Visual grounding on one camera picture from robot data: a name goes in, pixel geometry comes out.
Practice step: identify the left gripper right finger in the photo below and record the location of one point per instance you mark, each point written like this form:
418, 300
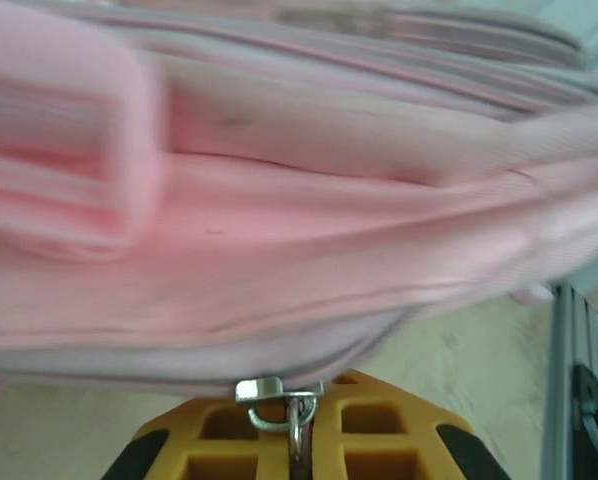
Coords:
419, 430

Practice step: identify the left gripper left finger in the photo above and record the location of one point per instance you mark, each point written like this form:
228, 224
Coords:
179, 440

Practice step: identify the pink student backpack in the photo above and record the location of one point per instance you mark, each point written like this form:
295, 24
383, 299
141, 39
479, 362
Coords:
279, 225

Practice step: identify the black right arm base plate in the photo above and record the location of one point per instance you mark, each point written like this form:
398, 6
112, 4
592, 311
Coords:
591, 395

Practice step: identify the aluminium table rail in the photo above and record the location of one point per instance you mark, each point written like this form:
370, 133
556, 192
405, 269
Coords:
564, 325

